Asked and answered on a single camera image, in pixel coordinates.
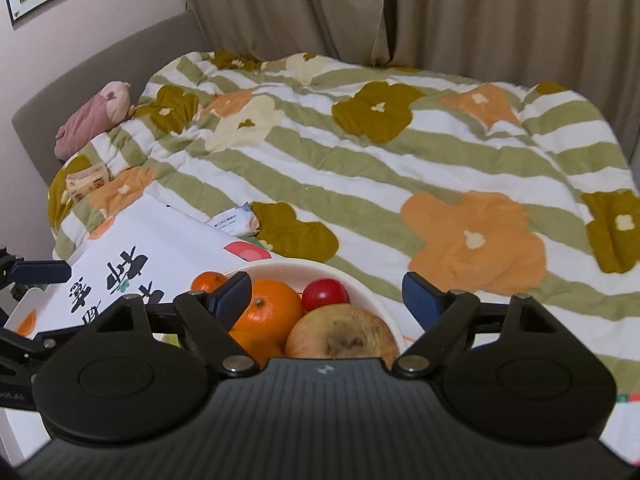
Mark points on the reddish brown apple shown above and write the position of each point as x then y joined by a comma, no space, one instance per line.
341,331

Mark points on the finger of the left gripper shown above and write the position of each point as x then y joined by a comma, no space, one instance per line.
36,273

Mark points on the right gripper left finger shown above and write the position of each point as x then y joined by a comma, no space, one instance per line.
203,322

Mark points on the small printed box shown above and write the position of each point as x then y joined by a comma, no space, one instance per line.
80,184

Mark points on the pink plush toy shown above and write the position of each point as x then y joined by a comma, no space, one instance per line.
103,112

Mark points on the cream oval fruit bowl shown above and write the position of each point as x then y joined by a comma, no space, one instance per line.
298,273

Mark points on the small red-orange mandarin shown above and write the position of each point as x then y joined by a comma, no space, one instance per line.
208,281

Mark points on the striped floral quilt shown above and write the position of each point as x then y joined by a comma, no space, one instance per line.
483,186

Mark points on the grey bed headboard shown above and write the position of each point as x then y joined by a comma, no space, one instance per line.
134,59

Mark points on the large orange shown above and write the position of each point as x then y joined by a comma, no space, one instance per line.
263,328

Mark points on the white tissue packet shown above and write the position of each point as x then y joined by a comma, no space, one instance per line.
239,221

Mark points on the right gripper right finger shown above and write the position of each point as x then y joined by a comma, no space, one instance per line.
449,320

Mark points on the beige curtain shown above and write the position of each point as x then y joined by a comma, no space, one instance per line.
590,46

